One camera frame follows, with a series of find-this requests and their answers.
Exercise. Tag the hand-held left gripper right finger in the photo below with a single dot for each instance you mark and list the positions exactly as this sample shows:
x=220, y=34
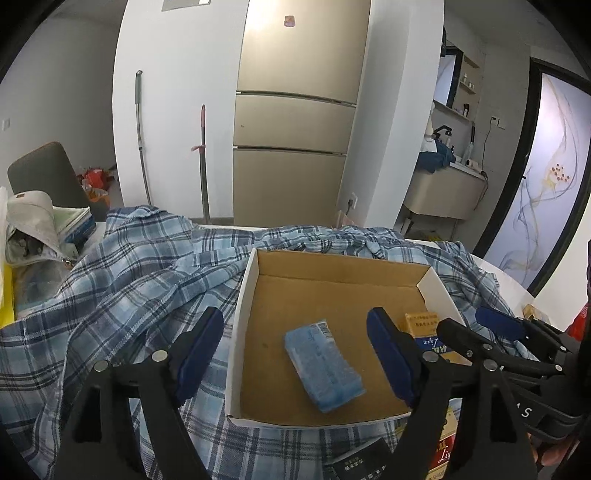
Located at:
x=392, y=355

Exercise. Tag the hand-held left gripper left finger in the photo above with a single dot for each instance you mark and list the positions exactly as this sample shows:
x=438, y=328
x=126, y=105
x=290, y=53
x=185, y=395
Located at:
x=198, y=355

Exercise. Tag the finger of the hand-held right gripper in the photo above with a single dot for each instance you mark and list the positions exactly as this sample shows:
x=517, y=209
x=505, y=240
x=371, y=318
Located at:
x=461, y=334
x=498, y=321

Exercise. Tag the yellow cigarette box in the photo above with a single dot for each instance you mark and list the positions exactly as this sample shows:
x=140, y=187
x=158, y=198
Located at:
x=422, y=325

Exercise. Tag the blue tissue packet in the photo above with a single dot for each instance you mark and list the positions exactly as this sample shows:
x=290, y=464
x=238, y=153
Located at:
x=323, y=364

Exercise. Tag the white cardboard box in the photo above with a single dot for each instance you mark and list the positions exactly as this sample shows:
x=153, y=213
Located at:
x=323, y=300

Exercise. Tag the person's right hand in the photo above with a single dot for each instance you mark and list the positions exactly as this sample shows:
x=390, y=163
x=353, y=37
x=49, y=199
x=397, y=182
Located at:
x=549, y=454

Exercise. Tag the blue plaid shirt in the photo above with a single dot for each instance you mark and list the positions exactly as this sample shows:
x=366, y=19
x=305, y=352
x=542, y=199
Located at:
x=138, y=286

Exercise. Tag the red and gold carton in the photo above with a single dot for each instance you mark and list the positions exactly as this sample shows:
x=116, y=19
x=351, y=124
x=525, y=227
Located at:
x=445, y=447

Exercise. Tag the black packet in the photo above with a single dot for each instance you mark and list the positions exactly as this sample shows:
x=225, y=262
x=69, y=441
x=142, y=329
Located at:
x=360, y=461

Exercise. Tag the black-framed glass door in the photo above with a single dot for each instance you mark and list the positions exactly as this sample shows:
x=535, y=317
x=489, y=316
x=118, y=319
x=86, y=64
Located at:
x=545, y=184

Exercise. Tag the beige sink cabinet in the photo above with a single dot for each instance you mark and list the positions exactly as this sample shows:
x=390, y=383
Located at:
x=438, y=189

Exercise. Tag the white hair dryer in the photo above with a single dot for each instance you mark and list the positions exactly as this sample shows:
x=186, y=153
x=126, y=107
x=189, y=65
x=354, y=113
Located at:
x=472, y=164

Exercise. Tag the blue towel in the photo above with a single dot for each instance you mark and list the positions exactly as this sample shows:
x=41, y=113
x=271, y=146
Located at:
x=434, y=159

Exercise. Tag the stack of books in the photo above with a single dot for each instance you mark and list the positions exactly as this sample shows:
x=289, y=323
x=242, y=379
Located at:
x=76, y=221

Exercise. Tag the black faucet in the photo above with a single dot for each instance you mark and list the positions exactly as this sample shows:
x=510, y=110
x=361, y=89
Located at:
x=444, y=130

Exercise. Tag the yellow bag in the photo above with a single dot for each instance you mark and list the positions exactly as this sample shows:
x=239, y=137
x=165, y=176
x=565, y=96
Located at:
x=5, y=295

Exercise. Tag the red bags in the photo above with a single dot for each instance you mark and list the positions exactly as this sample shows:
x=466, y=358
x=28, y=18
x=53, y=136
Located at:
x=94, y=177

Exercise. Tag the white bag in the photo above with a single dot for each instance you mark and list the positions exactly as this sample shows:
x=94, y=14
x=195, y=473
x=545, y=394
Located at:
x=32, y=212

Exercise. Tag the grey chair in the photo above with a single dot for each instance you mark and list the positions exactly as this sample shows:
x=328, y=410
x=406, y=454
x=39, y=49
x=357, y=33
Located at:
x=46, y=170

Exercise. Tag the beige refrigerator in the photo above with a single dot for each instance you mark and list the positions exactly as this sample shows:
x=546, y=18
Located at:
x=295, y=115

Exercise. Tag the pink fridge magnet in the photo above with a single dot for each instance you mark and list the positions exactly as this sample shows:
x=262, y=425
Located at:
x=289, y=21

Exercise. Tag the white wall socket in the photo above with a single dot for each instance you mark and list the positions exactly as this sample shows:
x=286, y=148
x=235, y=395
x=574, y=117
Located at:
x=351, y=201
x=497, y=122

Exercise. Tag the wall shelf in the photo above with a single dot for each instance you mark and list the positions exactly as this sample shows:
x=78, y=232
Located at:
x=471, y=87

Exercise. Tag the wall mirror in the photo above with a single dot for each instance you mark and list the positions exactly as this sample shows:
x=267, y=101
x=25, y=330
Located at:
x=448, y=78

